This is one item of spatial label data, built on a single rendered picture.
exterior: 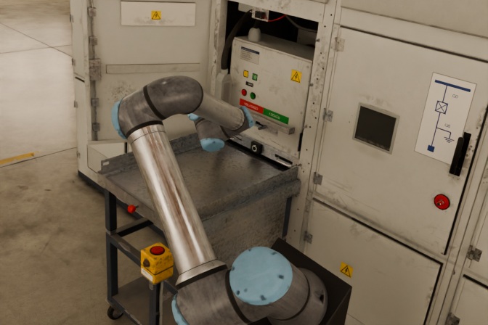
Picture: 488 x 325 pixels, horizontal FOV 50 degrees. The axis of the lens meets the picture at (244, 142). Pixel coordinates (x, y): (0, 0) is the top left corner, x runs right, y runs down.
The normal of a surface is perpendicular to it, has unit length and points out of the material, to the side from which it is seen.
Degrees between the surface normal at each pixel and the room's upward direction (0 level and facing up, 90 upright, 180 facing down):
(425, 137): 90
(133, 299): 0
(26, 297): 0
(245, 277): 41
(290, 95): 90
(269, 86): 90
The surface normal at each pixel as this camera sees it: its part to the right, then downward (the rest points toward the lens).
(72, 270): 0.08, -0.91
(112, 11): 0.35, 0.40
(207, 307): -0.31, -0.19
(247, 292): -0.38, -0.56
